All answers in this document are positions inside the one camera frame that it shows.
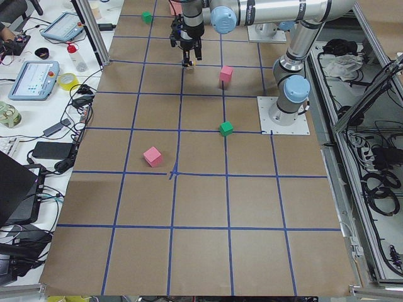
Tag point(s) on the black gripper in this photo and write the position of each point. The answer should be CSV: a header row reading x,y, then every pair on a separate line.
x,y
189,44

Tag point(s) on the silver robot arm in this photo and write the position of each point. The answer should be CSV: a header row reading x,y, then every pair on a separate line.
x,y
270,29
264,20

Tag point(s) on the pink cube far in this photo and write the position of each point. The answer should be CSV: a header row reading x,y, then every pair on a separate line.
x,y
226,74

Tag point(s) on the pink cube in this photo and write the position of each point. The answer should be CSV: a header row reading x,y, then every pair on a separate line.
x,y
226,74
153,157

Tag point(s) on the pink plastic bin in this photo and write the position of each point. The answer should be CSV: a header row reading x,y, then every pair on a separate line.
x,y
175,8

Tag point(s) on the green cube far corner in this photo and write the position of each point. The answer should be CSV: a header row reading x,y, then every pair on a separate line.
x,y
147,17

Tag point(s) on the green cube centre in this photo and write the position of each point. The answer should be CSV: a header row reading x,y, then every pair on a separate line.
x,y
226,128

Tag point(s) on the pink cube near centre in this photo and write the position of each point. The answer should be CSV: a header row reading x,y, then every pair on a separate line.
x,y
153,157

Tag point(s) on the red cap squeeze bottle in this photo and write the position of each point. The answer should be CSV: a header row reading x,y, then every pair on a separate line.
x,y
76,58

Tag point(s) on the teach pendant far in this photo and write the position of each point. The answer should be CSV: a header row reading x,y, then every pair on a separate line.
x,y
64,29

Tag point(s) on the teach pendant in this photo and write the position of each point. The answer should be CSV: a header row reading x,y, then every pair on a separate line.
x,y
35,81
64,29

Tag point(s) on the yellow tape roll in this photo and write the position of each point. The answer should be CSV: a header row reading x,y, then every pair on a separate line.
x,y
67,81

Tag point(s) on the brown paper table mat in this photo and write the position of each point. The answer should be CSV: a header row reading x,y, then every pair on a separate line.
x,y
248,214

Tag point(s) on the black bowl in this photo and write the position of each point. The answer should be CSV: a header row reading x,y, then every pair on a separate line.
x,y
42,53

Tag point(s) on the white crumpled cloth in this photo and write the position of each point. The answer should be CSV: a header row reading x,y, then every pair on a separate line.
x,y
344,67

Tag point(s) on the teach pendant near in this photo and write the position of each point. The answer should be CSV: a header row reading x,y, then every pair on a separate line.
x,y
35,81

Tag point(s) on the green tape rolls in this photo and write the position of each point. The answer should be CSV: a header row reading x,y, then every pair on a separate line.
x,y
10,116

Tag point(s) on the black laptop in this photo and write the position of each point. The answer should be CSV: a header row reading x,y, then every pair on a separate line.
x,y
21,186

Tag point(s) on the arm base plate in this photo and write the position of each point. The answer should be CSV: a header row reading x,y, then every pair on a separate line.
x,y
274,122
254,37

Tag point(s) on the aluminium frame post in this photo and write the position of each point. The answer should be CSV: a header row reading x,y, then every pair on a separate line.
x,y
88,20

